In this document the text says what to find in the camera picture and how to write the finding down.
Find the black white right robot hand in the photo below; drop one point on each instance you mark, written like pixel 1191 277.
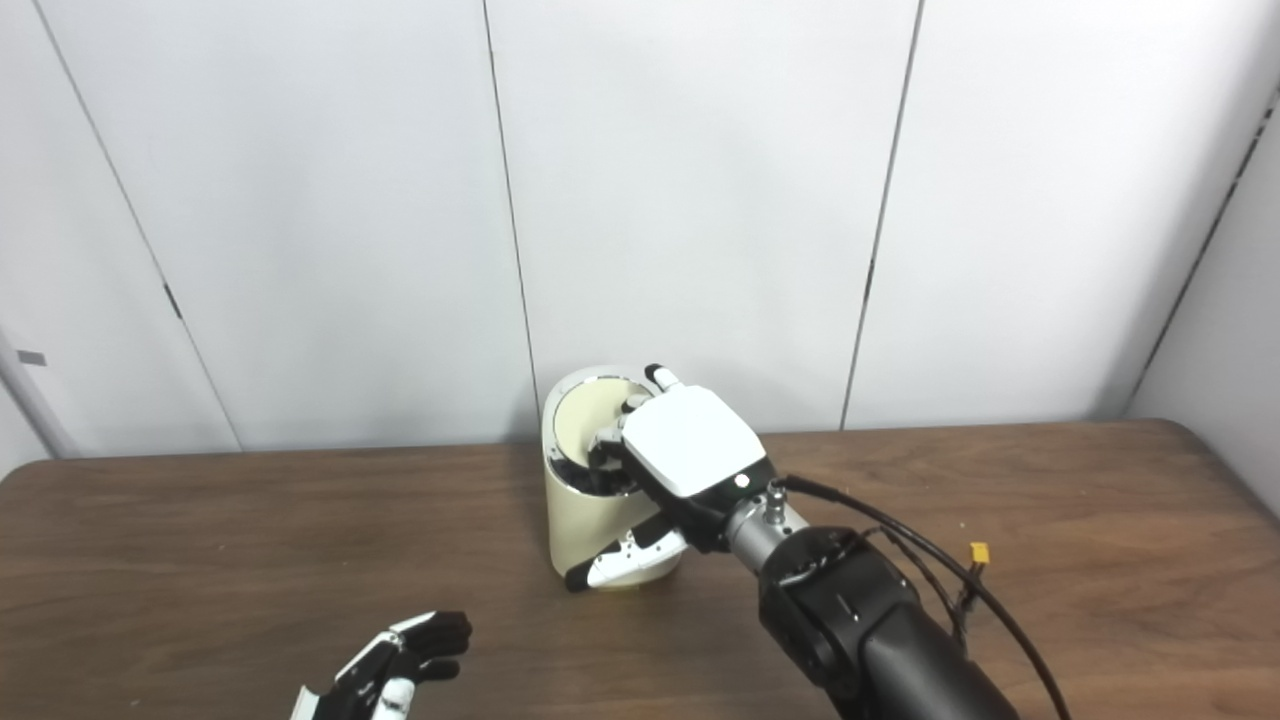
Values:
pixel 690 440

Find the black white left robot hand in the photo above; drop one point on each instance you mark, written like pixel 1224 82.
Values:
pixel 385 665

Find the cream round bin lid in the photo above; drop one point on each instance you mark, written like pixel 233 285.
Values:
pixel 585 415

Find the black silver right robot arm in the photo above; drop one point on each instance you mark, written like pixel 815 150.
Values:
pixel 860 620

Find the black bin liner bag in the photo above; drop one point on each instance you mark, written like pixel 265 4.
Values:
pixel 600 482

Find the cream-colored bin body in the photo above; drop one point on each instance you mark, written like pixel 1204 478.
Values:
pixel 590 525

